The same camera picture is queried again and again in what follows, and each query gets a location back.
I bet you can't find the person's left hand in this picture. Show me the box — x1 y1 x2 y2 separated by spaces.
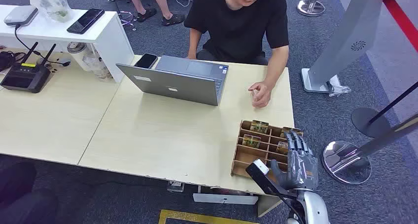
247 81 272 110

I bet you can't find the small grey socket box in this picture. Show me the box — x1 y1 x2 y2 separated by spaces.
167 181 185 193

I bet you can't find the clear printed plastic bag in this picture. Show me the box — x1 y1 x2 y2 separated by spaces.
28 0 74 23

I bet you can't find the thin black cable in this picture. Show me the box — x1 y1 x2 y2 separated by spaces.
14 24 71 68

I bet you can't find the clear plastic wrap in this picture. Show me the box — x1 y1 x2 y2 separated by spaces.
326 75 352 98

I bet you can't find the chrome stanchion with round base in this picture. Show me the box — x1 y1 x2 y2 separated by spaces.
296 0 326 18

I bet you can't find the white desk bracket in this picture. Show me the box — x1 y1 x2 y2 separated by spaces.
192 192 259 206

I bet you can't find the wooden compartment card tray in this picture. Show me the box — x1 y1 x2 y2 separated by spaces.
230 119 304 184

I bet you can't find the clear plastic cup with lid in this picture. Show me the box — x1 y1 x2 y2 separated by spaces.
67 41 92 72

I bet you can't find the crumpled clear plastic bag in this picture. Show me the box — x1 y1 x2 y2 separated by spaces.
81 51 114 82

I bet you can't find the black controller with antennas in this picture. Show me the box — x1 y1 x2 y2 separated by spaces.
0 41 57 94

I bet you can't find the white desk shelf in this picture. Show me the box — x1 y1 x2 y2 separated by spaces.
0 4 136 83

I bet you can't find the seated person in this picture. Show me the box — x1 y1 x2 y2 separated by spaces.
183 0 290 110

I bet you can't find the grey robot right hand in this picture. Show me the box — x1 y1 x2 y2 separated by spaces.
270 130 320 191

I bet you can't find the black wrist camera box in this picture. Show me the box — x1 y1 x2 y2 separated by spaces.
245 159 298 200

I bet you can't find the large chrome stanchion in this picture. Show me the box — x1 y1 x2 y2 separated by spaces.
321 112 418 185

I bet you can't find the flat grey device box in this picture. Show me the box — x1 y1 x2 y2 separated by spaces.
3 5 39 27

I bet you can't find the coiled coloured cable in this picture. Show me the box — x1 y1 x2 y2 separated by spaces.
118 10 138 31

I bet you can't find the black cable bundle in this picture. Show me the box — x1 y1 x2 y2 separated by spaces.
0 50 27 72

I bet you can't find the grey open laptop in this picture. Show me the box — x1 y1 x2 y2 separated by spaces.
115 55 229 107

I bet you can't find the black round base stand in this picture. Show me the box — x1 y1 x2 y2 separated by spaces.
351 81 418 139

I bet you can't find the large black smartphone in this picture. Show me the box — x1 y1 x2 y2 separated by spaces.
66 8 105 35

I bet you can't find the grey kiosk stand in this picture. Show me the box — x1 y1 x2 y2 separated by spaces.
300 0 415 94

